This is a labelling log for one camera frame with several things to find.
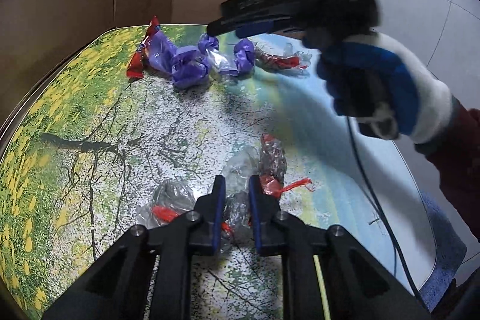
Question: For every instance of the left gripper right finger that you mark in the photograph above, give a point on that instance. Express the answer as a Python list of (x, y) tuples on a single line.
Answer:
[(326, 273)]

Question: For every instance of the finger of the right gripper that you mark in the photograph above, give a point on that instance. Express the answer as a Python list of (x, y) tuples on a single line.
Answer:
[(250, 29), (224, 25)]

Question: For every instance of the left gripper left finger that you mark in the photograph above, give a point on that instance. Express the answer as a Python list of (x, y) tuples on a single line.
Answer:
[(146, 273)]

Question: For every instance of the red snack wrapper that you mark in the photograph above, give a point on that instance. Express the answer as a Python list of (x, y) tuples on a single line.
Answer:
[(139, 60)]

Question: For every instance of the purple wrapper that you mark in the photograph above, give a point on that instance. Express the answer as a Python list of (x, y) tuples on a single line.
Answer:
[(185, 66), (220, 63), (244, 56)]

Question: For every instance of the right blue white gloved hand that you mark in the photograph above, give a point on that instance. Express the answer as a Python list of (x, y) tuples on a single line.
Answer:
[(386, 88)]

